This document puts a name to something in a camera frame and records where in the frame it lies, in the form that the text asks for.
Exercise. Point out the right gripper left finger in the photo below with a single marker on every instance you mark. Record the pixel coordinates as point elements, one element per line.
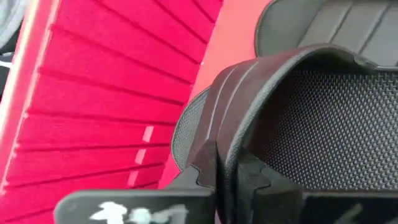
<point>186,205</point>

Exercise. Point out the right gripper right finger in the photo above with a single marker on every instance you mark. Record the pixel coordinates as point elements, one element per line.
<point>311,208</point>

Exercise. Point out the black rubber slide sandal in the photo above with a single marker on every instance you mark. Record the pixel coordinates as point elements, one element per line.
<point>342,25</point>
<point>326,130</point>

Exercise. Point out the red plastic bin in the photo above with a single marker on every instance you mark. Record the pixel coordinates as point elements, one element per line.
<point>109,109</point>

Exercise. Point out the person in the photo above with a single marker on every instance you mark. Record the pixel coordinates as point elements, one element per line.
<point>9,15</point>

